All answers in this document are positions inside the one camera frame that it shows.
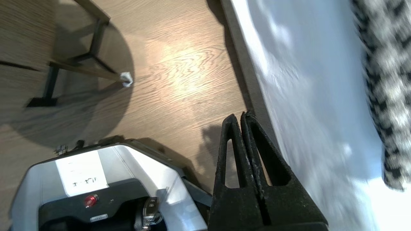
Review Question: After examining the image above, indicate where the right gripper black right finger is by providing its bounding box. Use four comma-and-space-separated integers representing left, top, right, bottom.
241, 111, 328, 227

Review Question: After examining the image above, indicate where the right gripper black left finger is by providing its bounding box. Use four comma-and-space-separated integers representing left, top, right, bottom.
209, 114, 266, 231

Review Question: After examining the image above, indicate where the white grey robot base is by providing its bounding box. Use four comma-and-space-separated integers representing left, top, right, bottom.
9, 141, 213, 231

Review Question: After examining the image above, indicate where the silver black key fob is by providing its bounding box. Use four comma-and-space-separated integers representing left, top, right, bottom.
140, 197, 163, 231

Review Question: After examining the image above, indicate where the white bed sheet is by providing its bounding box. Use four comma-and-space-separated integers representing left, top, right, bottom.
231, 0, 411, 231

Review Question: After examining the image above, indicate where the red emergency stop button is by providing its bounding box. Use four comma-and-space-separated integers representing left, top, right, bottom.
84, 194, 98, 208

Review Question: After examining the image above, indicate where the white paper base label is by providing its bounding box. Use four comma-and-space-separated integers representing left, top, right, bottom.
55, 150, 109, 197

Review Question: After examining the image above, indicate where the black white houndstooth pillow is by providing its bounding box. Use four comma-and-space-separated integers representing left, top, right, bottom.
350, 0, 411, 192

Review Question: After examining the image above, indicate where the white table foot pad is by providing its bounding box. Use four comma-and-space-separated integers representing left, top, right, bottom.
119, 72, 134, 88

